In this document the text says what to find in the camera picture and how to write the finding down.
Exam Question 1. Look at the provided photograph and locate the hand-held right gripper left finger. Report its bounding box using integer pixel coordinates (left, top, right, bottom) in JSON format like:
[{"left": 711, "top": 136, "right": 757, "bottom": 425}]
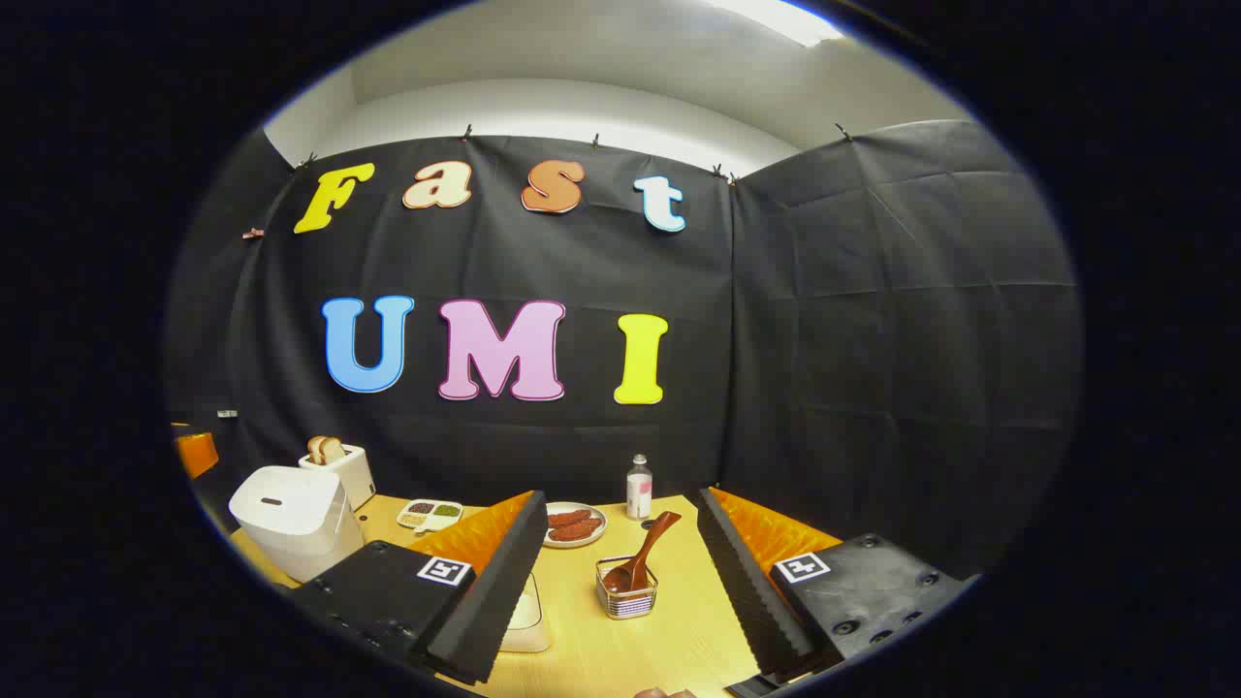
[{"left": 291, "top": 490, "right": 550, "bottom": 686}]

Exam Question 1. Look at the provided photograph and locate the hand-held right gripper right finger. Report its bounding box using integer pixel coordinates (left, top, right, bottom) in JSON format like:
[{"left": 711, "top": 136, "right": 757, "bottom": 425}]
[{"left": 696, "top": 487, "right": 980, "bottom": 684}]

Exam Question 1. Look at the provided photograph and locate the white rice cooker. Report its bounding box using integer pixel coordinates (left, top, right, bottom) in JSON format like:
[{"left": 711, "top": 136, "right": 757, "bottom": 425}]
[{"left": 229, "top": 465, "right": 365, "bottom": 583}]

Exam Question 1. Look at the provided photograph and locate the brown wooden spoon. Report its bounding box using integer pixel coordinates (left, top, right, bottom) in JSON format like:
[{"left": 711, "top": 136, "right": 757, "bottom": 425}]
[{"left": 603, "top": 511, "right": 683, "bottom": 594}]

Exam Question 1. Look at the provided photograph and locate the metal wire chopstick holder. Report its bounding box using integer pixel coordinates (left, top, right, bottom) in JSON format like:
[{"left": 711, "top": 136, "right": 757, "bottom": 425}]
[{"left": 595, "top": 555, "right": 659, "bottom": 620}]

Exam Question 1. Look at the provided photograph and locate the clear plastic tray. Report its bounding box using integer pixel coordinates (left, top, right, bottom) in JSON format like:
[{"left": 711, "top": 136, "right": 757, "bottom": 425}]
[{"left": 499, "top": 572, "right": 552, "bottom": 653}]

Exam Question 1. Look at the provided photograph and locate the divided white dish with grains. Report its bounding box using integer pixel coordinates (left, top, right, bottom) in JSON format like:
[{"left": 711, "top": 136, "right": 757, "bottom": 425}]
[{"left": 397, "top": 498, "right": 463, "bottom": 534}]

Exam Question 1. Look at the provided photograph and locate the round white plate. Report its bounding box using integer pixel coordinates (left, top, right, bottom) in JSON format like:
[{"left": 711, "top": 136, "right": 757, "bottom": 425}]
[{"left": 541, "top": 501, "right": 608, "bottom": 550}]

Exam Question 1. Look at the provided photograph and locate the clear bottle with pink label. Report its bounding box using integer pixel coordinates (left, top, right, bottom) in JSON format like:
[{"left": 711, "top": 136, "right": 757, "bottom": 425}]
[{"left": 626, "top": 454, "right": 653, "bottom": 522}]

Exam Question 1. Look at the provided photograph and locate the white toaster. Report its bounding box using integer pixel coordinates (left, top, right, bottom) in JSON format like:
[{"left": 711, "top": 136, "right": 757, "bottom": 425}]
[{"left": 299, "top": 444, "right": 376, "bottom": 512}]

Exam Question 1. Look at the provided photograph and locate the black backdrop cloth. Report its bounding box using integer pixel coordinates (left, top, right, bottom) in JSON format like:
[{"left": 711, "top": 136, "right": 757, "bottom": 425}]
[{"left": 165, "top": 119, "right": 1084, "bottom": 583}]

